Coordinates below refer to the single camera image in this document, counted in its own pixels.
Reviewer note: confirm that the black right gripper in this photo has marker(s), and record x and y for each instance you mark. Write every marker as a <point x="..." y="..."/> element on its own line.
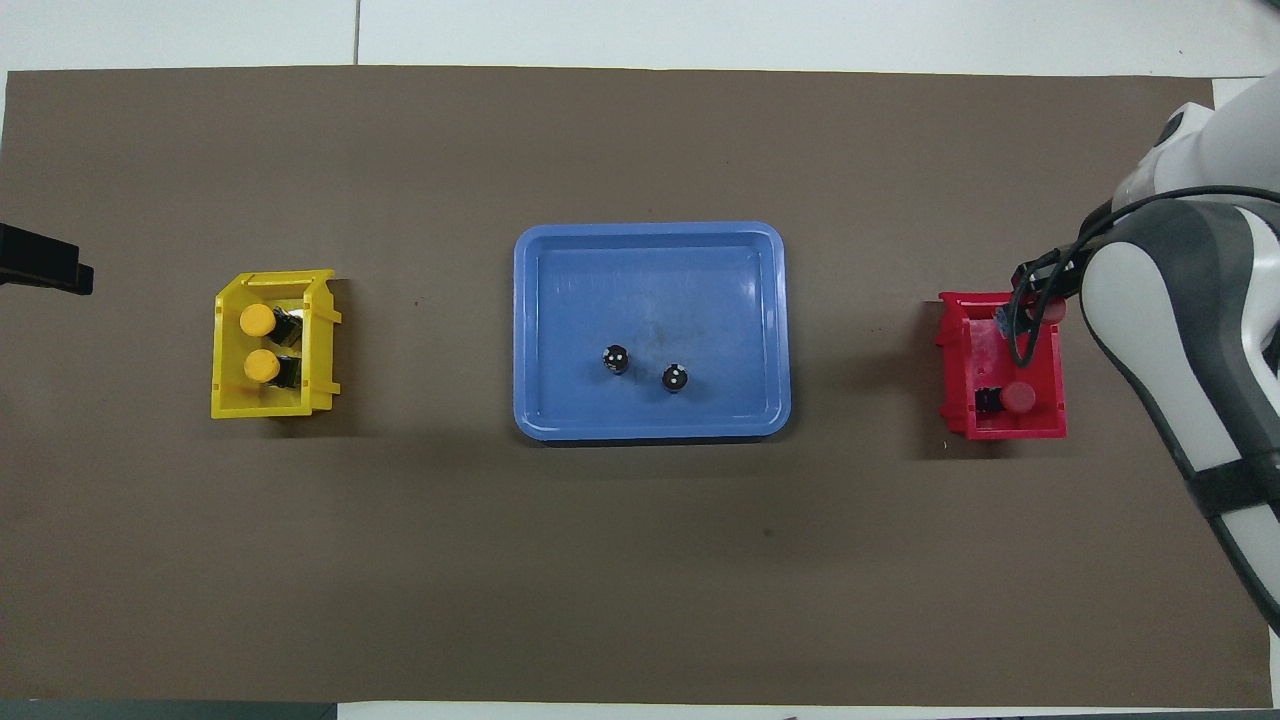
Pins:
<point x="1058" y="272"/>

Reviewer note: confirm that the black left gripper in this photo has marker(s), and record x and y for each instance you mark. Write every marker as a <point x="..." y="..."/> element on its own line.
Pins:
<point x="35" y="250"/>

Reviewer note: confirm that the red push button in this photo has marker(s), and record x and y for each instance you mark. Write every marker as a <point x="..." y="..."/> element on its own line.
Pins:
<point x="1018" y="397"/>
<point x="1053" y="310"/>

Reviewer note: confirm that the yellow push button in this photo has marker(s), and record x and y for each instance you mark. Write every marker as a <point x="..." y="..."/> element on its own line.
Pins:
<point x="262" y="366"/>
<point x="257" y="320"/>

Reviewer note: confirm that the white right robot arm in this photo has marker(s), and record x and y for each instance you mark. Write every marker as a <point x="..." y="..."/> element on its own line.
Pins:
<point x="1180" y="330"/>

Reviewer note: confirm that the blue plastic tray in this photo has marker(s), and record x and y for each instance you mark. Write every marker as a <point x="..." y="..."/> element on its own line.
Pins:
<point x="570" y="300"/>

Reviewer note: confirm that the red plastic bin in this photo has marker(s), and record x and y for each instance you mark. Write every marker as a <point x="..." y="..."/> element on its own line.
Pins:
<point x="1010" y="430"/>

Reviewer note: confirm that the yellow plastic bin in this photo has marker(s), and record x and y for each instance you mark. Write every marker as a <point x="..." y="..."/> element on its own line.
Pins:
<point x="225" y="400"/>

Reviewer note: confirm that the black cylindrical capacitor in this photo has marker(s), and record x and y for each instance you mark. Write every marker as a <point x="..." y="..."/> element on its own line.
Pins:
<point x="616" y="359"/>
<point x="676" y="378"/>

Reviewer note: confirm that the brown table mat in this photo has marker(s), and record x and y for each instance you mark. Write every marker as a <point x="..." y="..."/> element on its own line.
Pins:
<point x="640" y="560"/>

